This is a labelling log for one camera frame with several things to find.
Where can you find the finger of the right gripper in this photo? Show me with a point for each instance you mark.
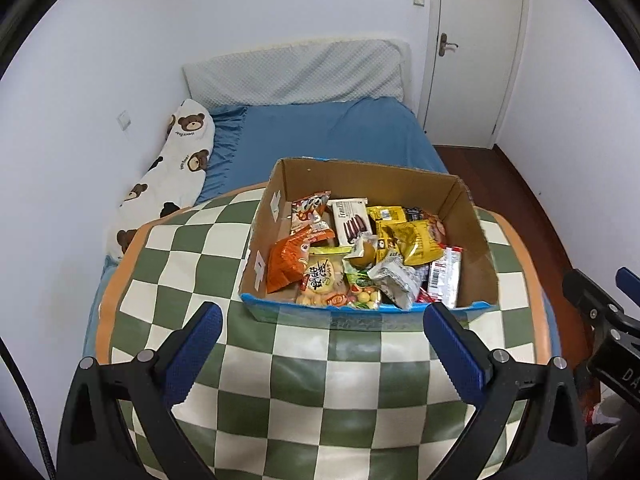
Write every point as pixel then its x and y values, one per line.
pixel 628 283
pixel 604 313

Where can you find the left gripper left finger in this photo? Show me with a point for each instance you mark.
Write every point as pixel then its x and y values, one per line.
pixel 185 352

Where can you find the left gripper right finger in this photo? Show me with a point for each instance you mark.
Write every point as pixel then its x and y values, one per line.
pixel 460 351

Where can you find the red white snack pack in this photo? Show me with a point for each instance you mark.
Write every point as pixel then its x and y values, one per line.
pixel 444 277

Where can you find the white silver snack packet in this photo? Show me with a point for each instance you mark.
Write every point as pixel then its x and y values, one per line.
pixel 399 282

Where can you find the green snack packet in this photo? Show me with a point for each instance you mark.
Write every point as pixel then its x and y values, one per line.
pixel 362 293

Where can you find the small yellow snack packet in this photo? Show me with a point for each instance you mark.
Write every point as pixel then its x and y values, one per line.
pixel 413 240

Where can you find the orange snack bag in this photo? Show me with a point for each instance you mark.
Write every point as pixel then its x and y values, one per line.
pixel 287 261

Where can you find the yellow cookie bag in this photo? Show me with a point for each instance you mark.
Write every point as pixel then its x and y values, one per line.
pixel 323 283

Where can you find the long yellow snack bag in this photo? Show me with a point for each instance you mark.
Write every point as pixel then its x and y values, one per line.
pixel 382 219

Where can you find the white chocolate biscuit pack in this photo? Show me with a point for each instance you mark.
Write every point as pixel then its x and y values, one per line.
pixel 350 218

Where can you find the panda snack bag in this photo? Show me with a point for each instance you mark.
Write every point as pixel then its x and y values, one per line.
pixel 307 218

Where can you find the small red snack packet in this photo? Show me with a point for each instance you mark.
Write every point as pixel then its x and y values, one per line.
pixel 424 297

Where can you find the brown snack packet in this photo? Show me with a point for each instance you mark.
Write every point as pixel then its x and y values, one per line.
pixel 436 229

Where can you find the round yellow jelly cup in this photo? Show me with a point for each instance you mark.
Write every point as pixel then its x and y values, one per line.
pixel 362 255

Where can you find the black snack bag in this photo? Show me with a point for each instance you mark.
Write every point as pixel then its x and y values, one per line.
pixel 415 214

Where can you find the green white checkered mat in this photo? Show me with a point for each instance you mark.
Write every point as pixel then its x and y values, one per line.
pixel 275 400

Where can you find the bear print pillow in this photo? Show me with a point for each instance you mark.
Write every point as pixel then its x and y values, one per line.
pixel 174 180

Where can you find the cardboard milk box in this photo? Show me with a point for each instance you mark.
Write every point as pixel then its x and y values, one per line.
pixel 441 194

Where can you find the blue bed sheet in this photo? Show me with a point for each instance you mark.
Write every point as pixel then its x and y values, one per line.
pixel 249 140

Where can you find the white textured pillow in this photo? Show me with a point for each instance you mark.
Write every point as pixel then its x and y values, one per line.
pixel 304 73

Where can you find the white door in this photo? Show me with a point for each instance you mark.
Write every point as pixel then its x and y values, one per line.
pixel 465 93

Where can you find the wall light switch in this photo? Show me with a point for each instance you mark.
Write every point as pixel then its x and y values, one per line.
pixel 124 120

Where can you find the door handle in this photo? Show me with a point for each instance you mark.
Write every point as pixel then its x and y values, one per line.
pixel 445 45

